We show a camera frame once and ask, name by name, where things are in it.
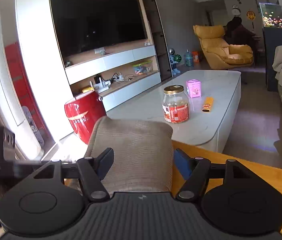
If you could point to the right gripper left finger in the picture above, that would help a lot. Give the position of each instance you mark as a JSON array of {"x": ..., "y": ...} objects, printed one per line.
[{"x": 92, "y": 171}]

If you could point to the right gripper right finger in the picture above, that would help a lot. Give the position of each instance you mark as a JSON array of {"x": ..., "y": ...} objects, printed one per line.
[{"x": 195, "y": 172}]

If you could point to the grey striped garment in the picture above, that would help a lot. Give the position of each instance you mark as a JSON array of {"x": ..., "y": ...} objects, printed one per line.
[{"x": 143, "y": 154}]

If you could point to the red round mini fridge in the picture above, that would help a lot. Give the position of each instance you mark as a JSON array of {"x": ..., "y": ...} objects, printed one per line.
[{"x": 83, "y": 111}]

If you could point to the glass jar red label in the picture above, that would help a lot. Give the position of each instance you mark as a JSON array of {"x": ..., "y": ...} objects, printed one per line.
[{"x": 175, "y": 104}]

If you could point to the orange small packet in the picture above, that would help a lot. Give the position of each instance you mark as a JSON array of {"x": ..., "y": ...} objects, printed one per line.
[{"x": 207, "y": 105}]

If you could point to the white coffee table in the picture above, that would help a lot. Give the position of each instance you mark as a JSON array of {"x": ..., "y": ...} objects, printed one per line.
[{"x": 199, "y": 105}]

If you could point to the pink small box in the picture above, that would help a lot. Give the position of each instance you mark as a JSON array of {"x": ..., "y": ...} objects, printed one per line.
[{"x": 194, "y": 88}]

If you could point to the clear plastic storage box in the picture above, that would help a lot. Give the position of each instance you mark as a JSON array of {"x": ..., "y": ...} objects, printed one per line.
[{"x": 143, "y": 67}]

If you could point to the blue water bottle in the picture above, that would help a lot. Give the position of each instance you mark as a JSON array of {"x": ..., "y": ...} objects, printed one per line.
[{"x": 188, "y": 59}]

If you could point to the robot figurine toy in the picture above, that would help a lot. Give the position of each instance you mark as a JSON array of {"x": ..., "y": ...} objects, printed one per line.
[{"x": 174, "y": 60}]

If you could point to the yellow leather armchair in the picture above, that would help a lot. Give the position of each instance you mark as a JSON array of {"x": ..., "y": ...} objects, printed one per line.
[{"x": 219, "y": 54}]

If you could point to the black television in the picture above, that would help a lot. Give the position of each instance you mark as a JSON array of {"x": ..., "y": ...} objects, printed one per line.
[{"x": 83, "y": 25}]

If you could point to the fish tank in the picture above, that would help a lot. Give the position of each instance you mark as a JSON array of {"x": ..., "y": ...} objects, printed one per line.
[{"x": 271, "y": 15}]

